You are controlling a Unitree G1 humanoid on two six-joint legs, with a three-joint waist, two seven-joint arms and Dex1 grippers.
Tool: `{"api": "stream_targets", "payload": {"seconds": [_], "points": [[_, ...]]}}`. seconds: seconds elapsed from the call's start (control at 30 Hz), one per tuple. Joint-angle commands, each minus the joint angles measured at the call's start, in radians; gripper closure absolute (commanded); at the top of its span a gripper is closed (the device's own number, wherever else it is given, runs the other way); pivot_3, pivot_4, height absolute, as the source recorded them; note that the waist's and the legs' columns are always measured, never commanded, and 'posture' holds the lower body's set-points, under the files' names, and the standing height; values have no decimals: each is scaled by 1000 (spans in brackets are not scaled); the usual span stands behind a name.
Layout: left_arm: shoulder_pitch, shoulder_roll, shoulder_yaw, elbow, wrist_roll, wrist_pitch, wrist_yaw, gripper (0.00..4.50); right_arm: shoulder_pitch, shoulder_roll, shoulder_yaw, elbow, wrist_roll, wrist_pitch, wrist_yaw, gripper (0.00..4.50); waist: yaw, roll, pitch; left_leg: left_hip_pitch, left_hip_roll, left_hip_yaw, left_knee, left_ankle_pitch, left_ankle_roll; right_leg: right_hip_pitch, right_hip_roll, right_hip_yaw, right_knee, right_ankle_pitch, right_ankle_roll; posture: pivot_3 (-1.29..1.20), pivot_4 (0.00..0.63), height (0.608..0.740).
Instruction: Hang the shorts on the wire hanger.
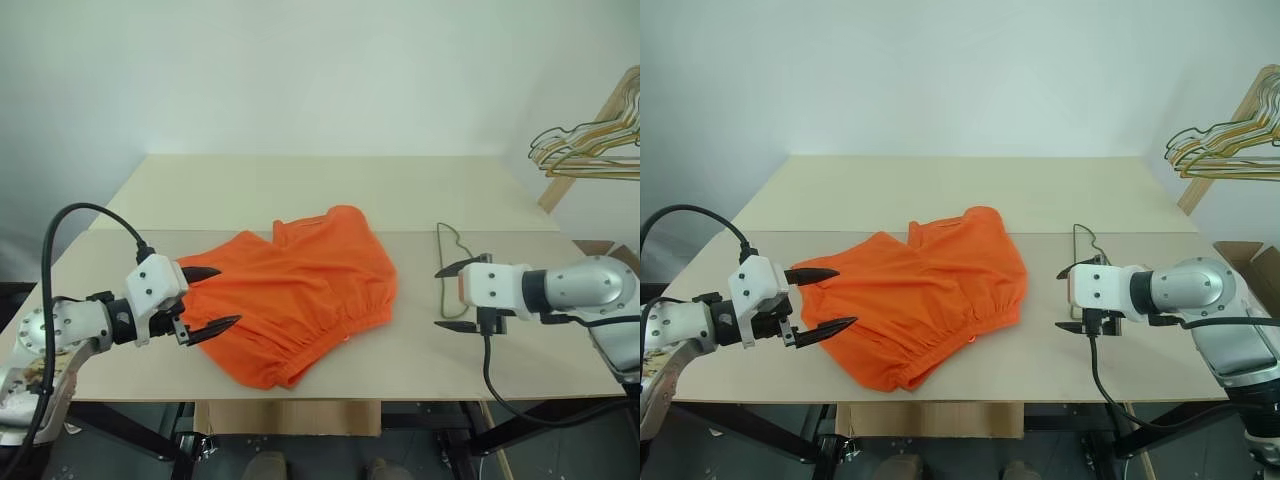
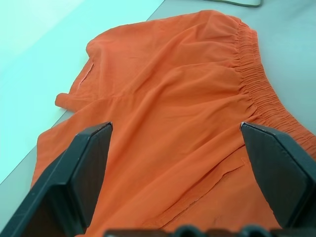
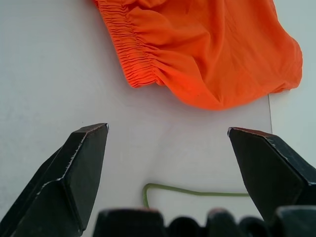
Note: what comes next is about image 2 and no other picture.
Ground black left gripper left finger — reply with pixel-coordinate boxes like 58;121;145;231
4;121;114;237

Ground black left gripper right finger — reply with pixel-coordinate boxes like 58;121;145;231
239;121;316;228

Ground orange shorts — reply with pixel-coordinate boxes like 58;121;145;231
36;9;316;237

